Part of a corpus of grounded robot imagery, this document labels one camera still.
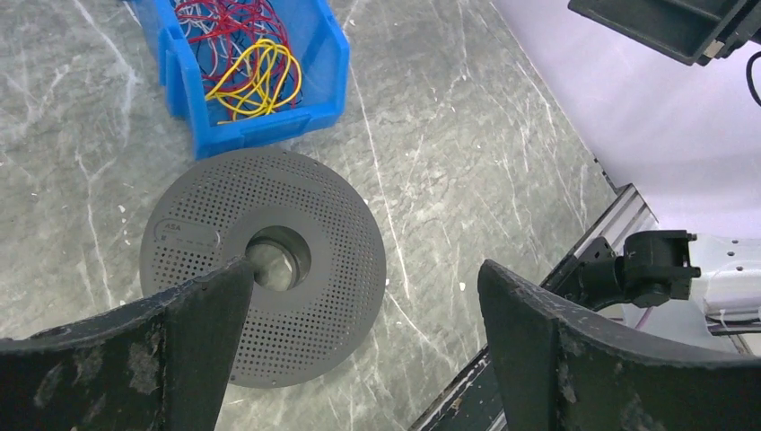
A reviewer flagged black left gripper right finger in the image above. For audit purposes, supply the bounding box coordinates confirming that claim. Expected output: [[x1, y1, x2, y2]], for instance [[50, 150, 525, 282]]
[[477, 260, 760, 430]]

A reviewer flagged grey perforated cable spool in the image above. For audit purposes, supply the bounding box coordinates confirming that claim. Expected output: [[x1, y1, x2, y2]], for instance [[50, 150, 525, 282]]
[[140, 146, 387, 388]]

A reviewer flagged yellow wire bundle in bin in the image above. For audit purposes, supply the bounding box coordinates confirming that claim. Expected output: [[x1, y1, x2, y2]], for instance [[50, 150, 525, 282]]
[[204, 38, 303, 126]]

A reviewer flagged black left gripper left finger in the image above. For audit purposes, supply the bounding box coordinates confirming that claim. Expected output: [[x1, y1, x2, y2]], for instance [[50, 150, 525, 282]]
[[1, 259, 254, 430]]

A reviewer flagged red wire tangle in bin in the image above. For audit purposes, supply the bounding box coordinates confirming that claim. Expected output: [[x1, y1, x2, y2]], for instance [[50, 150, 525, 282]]
[[172, 0, 299, 111]]

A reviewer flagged blue plastic bin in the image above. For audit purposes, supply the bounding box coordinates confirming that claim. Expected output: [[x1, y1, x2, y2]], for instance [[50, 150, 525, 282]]
[[130, 1, 350, 160]]

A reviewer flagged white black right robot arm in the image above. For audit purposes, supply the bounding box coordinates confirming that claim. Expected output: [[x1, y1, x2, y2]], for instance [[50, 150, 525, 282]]
[[543, 230, 760, 336]]

